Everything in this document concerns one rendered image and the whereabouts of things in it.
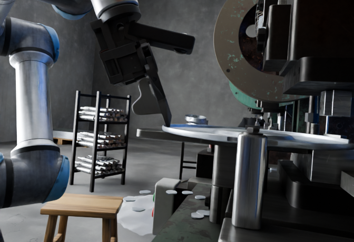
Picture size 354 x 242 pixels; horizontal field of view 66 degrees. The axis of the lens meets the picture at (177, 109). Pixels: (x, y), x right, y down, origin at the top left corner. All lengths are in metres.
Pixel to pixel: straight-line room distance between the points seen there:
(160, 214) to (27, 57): 0.57
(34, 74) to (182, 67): 6.64
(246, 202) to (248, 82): 1.54
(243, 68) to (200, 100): 5.42
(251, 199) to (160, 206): 0.47
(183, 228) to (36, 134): 0.49
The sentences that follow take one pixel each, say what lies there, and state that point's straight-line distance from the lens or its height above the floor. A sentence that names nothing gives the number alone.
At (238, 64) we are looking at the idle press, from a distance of 1.81.
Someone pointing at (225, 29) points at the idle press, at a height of 1.37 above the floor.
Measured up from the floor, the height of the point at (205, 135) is 0.79.
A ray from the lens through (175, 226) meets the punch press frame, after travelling 0.43.
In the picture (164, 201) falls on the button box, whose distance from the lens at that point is 0.73.
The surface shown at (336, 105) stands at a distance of 0.45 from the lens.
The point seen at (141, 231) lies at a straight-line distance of 1.90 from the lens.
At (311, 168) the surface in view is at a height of 0.75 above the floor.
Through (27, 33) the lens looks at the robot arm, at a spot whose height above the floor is 1.00.
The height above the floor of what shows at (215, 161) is 0.74.
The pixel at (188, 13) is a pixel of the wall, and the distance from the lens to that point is 7.73.
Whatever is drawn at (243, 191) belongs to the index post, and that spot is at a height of 0.74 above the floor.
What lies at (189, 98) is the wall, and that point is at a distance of 7.24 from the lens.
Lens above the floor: 0.81
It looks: 1 degrees up
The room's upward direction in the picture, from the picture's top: 4 degrees clockwise
